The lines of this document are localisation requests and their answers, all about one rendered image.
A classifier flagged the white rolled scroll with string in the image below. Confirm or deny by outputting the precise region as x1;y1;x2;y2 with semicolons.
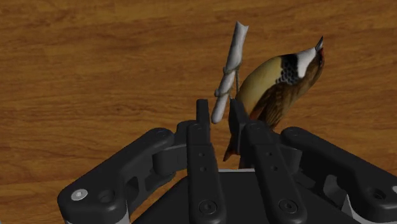
211;20;249;125

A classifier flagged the yellow and brown bird figure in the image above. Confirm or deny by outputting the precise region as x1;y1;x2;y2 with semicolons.
223;36;325;169

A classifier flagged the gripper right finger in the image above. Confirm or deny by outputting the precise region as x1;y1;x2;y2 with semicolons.
228;99;397;224

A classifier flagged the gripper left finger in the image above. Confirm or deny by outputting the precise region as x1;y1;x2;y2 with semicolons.
57;99;228;224

